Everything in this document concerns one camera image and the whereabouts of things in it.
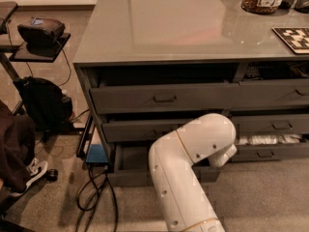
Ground person's dark trouser leg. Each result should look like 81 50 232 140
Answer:
0 101 35 193

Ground black tray stand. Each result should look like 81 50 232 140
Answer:
0 2 70 78

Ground black device on tray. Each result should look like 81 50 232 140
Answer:
17 17 66 47

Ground white black sneaker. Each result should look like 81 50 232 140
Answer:
9 158 48 197

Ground black chair caster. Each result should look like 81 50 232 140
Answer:
46 169 58 182

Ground black backpack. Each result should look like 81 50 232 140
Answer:
14 76 72 132

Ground black floor cables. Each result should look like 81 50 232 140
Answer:
74 164 120 232

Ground black white marker board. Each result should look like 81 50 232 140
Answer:
272 27 309 54

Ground blue box on floor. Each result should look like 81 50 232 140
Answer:
86 130 108 164

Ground grey drawer cabinet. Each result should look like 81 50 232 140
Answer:
72 0 309 166

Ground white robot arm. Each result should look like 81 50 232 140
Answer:
149 113 237 232

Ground grey drawer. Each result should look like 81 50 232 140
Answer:
232 114 309 135
90 83 239 114
99 113 192 143
232 78 309 110
109 141 220 187
232 134 309 162

